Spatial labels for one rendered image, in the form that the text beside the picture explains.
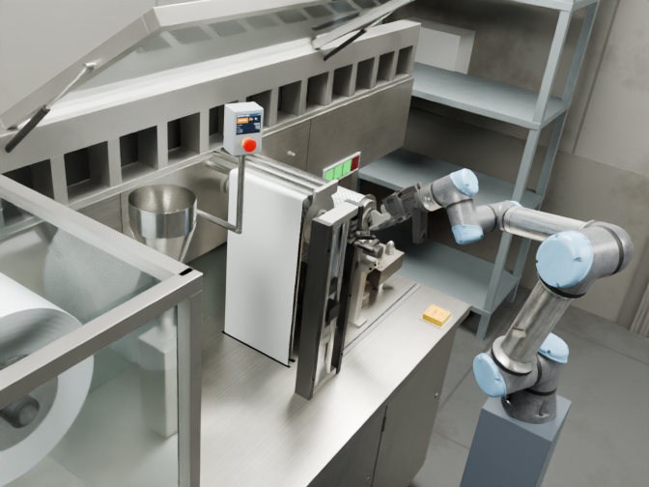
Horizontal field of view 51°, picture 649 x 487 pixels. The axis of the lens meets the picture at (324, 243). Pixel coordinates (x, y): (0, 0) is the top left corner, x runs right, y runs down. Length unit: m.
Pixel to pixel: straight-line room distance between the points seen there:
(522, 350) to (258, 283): 0.73
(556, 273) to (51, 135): 1.11
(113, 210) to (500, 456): 1.24
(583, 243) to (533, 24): 2.54
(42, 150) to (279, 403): 0.88
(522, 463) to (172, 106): 1.34
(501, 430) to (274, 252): 0.80
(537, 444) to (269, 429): 0.72
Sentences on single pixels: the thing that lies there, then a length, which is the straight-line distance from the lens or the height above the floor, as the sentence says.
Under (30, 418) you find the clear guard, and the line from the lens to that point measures 0.98.
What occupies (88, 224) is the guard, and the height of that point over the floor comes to 1.60.
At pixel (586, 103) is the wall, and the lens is 3.95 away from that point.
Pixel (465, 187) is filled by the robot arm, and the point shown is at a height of 1.46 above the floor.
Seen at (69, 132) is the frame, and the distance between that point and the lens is 1.55.
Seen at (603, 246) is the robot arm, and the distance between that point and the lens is 1.57.
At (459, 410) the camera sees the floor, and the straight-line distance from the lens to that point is 3.34.
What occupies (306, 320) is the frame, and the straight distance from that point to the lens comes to 1.74.
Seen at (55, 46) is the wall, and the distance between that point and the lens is 2.98.
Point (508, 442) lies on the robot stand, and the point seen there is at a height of 0.83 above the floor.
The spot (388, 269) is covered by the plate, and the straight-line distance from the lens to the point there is 2.27.
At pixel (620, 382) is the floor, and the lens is 3.87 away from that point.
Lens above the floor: 2.18
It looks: 29 degrees down
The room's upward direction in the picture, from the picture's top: 7 degrees clockwise
